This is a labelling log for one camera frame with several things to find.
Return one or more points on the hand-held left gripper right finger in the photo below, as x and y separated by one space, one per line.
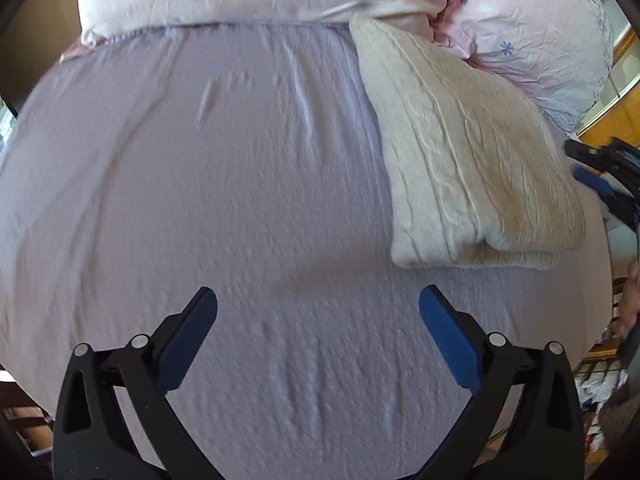
447 335

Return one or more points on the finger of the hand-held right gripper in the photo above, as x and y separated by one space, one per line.
595 181
582 152

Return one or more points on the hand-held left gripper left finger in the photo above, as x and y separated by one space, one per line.
187 340

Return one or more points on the person's right hand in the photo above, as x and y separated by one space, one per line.
629 300

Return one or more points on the pink floral pillow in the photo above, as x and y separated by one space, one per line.
530 30

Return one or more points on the lavender bed sheet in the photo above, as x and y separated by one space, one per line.
200 185

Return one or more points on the cluttered wooden rack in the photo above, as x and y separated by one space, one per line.
602 385

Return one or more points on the wooden bed frame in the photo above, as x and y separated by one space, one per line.
25 420

